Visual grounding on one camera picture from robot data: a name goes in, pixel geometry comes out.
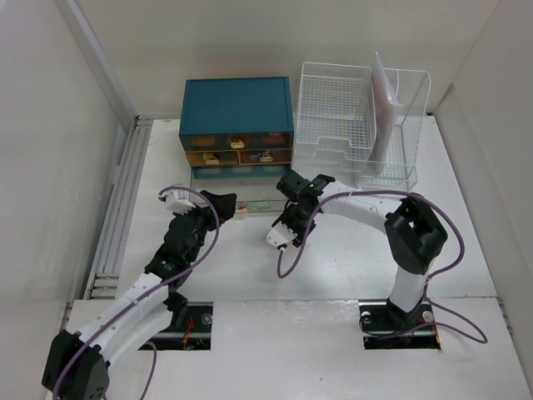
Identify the teal desktop drawer cabinet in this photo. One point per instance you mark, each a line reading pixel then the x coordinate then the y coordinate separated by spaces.
pixel 237 134

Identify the clear mesh zipper pouch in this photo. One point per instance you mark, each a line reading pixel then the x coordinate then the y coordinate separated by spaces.
pixel 387 109

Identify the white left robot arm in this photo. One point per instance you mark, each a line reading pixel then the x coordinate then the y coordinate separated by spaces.
pixel 79 363

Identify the white wire mesh file tray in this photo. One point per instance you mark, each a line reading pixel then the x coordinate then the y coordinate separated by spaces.
pixel 335 122

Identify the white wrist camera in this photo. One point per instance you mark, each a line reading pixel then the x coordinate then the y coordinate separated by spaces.
pixel 176 200
pixel 279 235

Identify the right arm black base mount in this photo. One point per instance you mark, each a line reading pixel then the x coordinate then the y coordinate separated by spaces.
pixel 386 327

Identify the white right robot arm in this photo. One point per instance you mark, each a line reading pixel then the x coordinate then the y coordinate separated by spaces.
pixel 414 233

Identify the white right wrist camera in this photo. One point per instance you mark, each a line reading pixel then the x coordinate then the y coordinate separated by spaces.
pixel 279 235

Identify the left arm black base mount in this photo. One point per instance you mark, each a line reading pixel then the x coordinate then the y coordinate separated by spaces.
pixel 190 328

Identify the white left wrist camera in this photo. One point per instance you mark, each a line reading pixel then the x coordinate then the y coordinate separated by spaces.
pixel 176 200

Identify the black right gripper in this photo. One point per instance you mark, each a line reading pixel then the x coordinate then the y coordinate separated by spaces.
pixel 284 218

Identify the aluminium rail frame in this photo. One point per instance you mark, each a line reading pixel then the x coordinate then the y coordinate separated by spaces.
pixel 104 272

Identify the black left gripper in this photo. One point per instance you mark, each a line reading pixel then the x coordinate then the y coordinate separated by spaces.
pixel 224 204

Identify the clear acrylic file holder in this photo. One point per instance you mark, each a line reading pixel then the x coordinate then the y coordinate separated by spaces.
pixel 398 170

